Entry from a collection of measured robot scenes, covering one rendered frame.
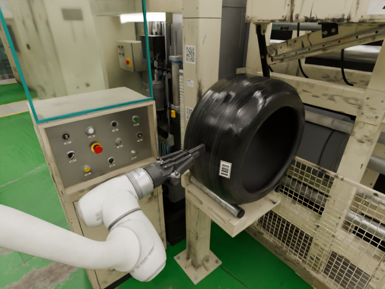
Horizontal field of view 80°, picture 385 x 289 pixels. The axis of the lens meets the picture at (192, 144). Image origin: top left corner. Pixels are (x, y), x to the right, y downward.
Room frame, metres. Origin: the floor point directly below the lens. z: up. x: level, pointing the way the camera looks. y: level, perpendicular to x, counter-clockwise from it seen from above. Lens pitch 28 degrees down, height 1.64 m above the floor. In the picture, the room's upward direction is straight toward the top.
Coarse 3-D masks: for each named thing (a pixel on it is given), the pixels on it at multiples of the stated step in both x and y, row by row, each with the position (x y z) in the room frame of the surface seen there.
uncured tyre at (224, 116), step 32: (224, 96) 0.83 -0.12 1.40; (256, 96) 0.78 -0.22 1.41; (288, 96) 0.84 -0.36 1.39; (192, 128) 0.82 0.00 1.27; (224, 128) 0.72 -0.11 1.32; (256, 128) 0.73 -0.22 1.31; (288, 128) 1.05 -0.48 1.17; (224, 160) 0.68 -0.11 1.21; (256, 160) 1.07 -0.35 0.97; (288, 160) 0.93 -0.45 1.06; (224, 192) 0.69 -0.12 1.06; (256, 192) 0.79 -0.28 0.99
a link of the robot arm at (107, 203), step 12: (120, 180) 0.54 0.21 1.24; (96, 192) 0.49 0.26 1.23; (108, 192) 0.49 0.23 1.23; (120, 192) 0.50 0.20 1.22; (132, 192) 0.52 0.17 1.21; (84, 204) 0.46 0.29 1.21; (96, 204) 0.46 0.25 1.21; (108, 204) 0.47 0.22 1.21; (120, 204) 0.47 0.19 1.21; (132, 204) 0.48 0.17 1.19; (84, 216) 0.44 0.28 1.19; (96, 216) 0.45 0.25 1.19; (108, 216) 0.45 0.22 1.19; (120, 216) 0.44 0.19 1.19; (108, 228) 0.44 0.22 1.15
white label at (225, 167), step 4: (220, 164) 0.68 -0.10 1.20; (224, 164) 0.67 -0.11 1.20; (228, 164) 0.67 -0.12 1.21; (220, 168) 0.68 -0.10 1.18; (224, 168) 0.67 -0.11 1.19; (228, 168) 0.66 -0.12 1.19; (220, 172) 0.68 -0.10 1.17; (224, 172) 0.67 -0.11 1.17; (228, 172) 0.66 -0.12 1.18; (224, 176) 0.67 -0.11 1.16; (228, 176) 0.66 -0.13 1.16
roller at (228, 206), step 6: (192, 180) 0.98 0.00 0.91; (198, 186) 0.94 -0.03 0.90; (204, 186) 0.91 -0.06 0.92; (210, 192) 0.87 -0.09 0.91; (216, 198) 0.84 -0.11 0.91; (222, 204) 0.80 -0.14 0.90; (228, 204) 0.79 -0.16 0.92; (234, 210) 0.75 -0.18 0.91; (240, 210) 0.74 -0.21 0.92; (240, 216) 0.73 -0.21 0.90
